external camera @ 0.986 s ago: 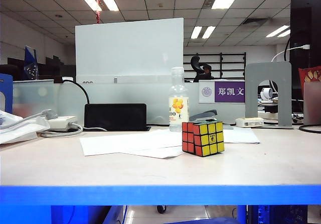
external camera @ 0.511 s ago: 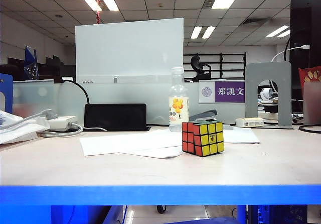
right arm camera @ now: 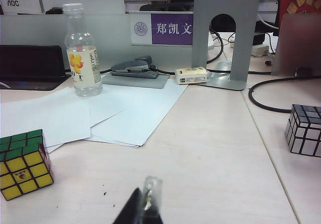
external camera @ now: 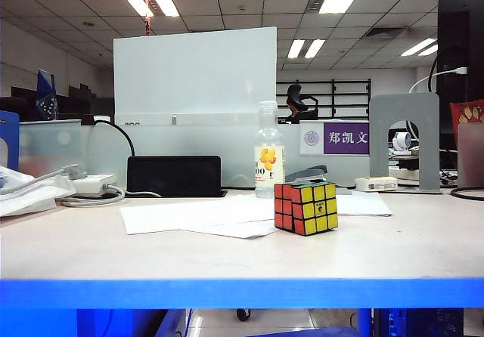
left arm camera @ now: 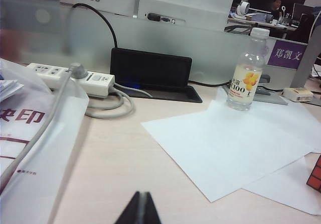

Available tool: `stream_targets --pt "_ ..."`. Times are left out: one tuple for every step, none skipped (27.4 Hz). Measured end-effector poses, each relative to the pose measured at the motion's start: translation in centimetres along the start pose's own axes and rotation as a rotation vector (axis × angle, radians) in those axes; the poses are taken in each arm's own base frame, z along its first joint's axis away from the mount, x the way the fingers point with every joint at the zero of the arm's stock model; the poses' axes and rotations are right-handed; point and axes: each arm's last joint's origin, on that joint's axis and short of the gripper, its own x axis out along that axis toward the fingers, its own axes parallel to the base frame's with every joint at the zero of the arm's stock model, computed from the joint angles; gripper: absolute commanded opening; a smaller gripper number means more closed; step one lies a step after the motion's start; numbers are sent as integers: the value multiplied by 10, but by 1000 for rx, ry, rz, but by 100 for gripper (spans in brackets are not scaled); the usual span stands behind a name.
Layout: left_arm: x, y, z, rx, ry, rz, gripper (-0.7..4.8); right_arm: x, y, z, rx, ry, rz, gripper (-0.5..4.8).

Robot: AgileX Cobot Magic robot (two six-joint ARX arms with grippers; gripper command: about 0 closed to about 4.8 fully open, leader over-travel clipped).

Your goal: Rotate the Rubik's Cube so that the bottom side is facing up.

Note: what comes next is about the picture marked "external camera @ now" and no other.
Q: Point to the multicoloured Rubik's cube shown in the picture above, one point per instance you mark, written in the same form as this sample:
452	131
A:
317	208

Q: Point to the clear bottle yellow label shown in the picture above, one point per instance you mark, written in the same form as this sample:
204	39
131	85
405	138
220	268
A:
270	155

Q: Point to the frosted desk partition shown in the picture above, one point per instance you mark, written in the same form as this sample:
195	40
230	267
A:
211	144

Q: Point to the gray stapler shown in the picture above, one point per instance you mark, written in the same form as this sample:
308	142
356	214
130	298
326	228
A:
308	172

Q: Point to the black rectangular box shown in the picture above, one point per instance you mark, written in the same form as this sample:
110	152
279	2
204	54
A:
174	174

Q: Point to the large white paper sheet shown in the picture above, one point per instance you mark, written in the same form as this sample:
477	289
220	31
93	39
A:
189	214

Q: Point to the black office chair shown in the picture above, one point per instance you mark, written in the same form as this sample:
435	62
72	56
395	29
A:
296	97

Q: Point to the white board panel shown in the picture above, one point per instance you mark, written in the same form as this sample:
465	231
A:
196	72

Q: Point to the purple white name plate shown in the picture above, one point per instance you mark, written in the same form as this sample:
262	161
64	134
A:
346	138

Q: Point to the black shelf rack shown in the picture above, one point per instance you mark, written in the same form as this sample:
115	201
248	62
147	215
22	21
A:
340	95

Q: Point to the gray metal bookend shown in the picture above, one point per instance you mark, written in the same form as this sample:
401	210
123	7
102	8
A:
378	144

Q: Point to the small white box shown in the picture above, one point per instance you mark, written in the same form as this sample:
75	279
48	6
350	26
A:
376	184

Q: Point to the white power adapter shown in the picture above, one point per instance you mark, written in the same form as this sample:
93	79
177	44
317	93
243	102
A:
94	183

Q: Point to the black caster wheel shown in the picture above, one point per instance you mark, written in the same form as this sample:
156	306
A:
244	314

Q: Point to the small white fan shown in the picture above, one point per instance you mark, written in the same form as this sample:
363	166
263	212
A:
401	140

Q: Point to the red hanging ornament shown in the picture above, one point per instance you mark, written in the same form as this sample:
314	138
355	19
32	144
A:
148	25

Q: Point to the blue flag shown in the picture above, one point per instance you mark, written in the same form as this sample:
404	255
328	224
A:
45	95

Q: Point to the white plastic bag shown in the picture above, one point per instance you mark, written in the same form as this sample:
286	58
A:
22	197

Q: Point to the frosted plastic panel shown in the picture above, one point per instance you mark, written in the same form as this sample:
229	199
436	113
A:
470	155

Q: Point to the blue bookend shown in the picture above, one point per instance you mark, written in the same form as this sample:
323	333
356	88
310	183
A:
13	140

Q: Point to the red gold patterned cushion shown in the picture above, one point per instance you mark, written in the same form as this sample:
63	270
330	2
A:
469	114

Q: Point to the tall black cabinet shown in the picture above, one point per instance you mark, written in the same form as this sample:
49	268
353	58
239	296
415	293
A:
461	31

